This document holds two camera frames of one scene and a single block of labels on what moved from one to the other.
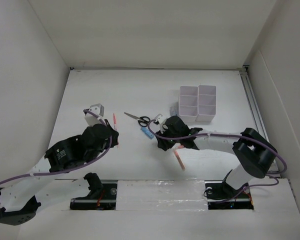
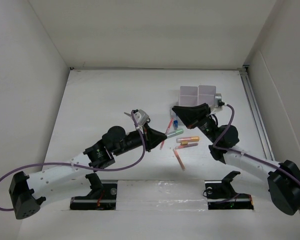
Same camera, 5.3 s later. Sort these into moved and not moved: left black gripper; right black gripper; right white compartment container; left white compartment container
Moved: right black gripper; left black gripper
Not moved: left white compartment container; right white compartment container
